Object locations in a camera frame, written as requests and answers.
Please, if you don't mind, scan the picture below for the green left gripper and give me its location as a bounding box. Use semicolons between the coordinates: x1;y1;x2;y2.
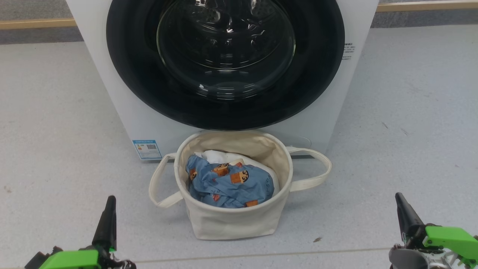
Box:
39;195;137;269

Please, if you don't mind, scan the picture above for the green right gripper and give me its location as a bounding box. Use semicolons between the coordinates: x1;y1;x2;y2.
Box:
395;192;478;269

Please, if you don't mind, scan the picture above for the blue cartoon print garment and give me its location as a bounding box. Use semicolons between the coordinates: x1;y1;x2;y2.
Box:
186;154;276;208

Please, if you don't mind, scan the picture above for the washing machine glass door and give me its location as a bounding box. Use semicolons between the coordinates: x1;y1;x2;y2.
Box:
106;0;345;130

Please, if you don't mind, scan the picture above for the white front-load washing machine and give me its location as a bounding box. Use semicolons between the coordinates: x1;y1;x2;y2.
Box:
66;0;379;161

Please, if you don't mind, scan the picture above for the blue energy label sticker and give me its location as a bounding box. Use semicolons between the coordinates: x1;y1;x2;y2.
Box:
132;140;162;160

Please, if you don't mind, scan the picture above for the cream canvas laundry basket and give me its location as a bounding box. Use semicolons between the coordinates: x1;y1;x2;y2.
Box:
149;130;332;240

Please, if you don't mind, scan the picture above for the round filter cover flap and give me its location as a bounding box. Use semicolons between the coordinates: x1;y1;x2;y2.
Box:
288;135;313;150

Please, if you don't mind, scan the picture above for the printed text sticker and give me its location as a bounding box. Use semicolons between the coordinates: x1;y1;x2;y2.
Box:
342;42;356;61

